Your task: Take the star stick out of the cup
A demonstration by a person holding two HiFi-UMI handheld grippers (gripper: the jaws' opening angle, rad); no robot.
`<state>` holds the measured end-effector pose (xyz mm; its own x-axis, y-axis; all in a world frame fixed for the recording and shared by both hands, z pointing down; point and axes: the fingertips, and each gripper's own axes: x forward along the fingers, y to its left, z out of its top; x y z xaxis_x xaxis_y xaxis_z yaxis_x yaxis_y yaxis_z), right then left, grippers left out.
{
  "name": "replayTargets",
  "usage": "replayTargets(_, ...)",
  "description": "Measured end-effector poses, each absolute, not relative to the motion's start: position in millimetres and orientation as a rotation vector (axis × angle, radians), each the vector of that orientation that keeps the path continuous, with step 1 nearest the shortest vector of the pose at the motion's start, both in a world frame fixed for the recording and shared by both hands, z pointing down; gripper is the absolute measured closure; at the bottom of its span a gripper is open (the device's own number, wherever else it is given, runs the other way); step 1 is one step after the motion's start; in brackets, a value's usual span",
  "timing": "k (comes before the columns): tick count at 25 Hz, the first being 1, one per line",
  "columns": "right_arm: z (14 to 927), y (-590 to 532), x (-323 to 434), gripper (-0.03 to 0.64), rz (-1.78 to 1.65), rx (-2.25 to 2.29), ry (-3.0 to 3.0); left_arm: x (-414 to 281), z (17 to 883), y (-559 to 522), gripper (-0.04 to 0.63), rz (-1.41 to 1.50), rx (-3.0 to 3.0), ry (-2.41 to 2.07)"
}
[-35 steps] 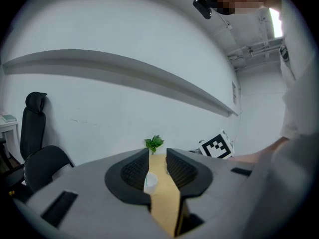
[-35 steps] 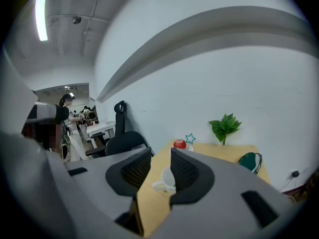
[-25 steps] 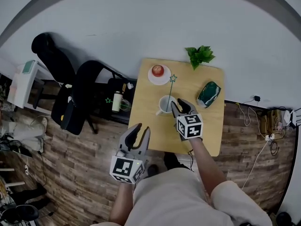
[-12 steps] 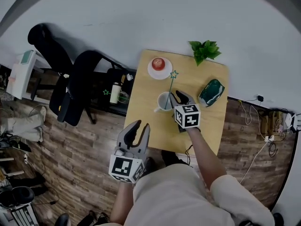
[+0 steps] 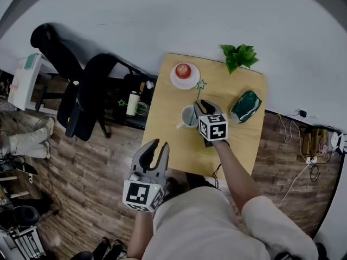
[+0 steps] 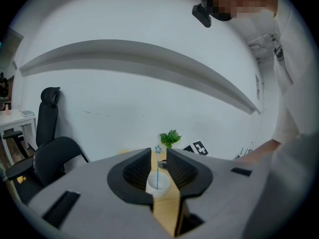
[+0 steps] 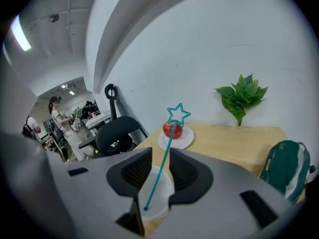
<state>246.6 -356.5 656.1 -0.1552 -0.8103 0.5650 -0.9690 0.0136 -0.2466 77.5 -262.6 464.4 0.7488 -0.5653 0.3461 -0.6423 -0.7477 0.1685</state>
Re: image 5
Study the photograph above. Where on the person's white shirt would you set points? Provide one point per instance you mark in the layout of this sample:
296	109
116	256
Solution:
200	226

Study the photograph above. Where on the white mug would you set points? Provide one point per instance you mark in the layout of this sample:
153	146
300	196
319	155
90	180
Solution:
187	114

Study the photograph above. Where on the clear glass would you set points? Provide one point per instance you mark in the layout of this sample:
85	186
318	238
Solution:
142	109

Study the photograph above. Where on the white plate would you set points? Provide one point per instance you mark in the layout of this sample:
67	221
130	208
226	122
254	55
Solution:
187	83

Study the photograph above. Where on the black folding chair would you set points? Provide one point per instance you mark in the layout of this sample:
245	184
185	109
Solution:
135	120

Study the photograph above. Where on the white router with black antennas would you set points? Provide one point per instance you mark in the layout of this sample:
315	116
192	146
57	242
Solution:
337	141

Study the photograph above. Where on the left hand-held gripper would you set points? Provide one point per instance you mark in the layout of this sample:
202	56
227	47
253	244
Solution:
138	195

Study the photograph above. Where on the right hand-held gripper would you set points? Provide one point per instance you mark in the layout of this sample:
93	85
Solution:
214	127

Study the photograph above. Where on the small white object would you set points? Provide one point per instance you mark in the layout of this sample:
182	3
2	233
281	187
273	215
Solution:
150	84

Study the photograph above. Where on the green leafy plant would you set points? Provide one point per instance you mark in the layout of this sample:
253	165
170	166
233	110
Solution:
238	57

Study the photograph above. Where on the red apple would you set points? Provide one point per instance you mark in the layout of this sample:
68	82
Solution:
183	70

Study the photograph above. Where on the green snack packet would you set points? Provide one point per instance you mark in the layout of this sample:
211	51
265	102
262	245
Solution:
245	107

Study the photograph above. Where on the person's left black shoe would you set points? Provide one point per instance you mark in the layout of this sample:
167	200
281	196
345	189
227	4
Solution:
176	185

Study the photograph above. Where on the green and white box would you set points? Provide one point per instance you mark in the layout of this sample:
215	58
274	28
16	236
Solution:
30	61

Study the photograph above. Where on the brown cardboard box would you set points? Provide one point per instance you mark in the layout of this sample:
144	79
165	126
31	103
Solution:
314	142

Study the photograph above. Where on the person's left forearm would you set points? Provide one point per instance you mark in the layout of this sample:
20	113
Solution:
141	234

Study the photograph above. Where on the person's black shoe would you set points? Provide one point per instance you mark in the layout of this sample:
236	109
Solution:
176	185
199	179

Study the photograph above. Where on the person's right forearm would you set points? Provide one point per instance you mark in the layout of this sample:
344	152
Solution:
236	175

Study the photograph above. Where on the person's right black shoe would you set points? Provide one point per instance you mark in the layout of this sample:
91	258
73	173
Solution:
199	179

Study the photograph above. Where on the white bottle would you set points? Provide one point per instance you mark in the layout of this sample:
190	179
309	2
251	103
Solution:
132	104

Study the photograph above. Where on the tall black chair with headrest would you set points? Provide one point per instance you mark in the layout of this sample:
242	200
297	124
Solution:
59	47

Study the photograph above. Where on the white power strip with plugs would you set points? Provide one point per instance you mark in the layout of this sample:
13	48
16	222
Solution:
311	160

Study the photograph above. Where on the black wall adapter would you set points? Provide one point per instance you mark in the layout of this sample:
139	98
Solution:
303	113

